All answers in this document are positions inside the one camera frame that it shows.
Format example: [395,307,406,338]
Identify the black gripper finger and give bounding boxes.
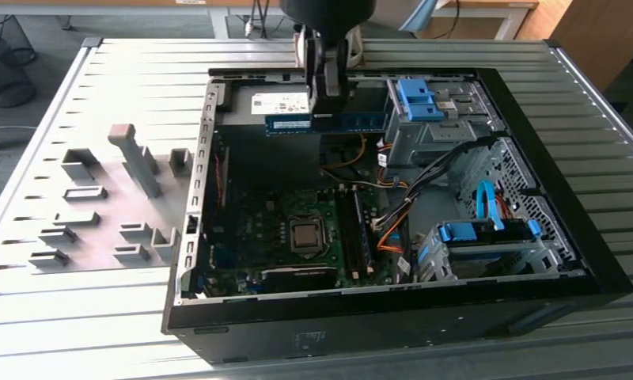
[310,36,351,116]
[302,30,321,108]

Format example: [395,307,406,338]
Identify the green RAM stick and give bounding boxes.
[265,112,387,138]

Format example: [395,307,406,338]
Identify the black RAM slot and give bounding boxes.
[334,184,361,280]

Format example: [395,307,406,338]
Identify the installed black RAM stick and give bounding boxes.
[353,188,375,275]

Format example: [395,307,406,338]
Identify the blue plastic drive latch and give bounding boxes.
[394,78,447,122]

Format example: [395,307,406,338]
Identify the grey power supply unit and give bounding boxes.
[214,83,326,187]

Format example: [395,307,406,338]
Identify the grey metal drive cage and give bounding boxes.
[383,77,507,169]

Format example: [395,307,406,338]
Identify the wooden desk white legs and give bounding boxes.
[426,0,539,40]

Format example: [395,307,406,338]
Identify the green motherboard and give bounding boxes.
[202,185,402,296]

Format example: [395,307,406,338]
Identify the grey office table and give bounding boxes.
[0,0,281,40]

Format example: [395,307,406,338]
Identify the silver CPU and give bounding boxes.
[293,226,321,249]

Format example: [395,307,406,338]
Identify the CPU socket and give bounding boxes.
[286,215,326,260]

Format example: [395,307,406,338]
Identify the hard disk in blue carrier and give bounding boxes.
[434,218,542,254]

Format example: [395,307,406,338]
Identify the grey plastic parts rack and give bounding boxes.
[25,123,195,276]

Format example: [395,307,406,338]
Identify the black graphics card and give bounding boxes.
[261,265,338,294]

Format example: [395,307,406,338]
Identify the brown wooden cabinet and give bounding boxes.
[515,0,633,92]

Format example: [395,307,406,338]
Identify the grey metal disk bay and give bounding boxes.
[411,221,581,283]

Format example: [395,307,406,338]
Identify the black open PC case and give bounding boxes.
[159,66,633,365]

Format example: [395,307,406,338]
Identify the thin orange wire loop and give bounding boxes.
[321,134,367,171]

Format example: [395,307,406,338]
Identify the black wire bundle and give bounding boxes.
[371,136,499,233]

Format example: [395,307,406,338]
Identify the blue flat data wire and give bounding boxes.
[475,180,505,230]

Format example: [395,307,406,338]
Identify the orange power wires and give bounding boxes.
[374,221,407,254]

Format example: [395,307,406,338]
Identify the red thin data wire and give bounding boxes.
[493,192,514,219]

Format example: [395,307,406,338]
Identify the black wire mesh bin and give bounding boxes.
[0,15,38,108]

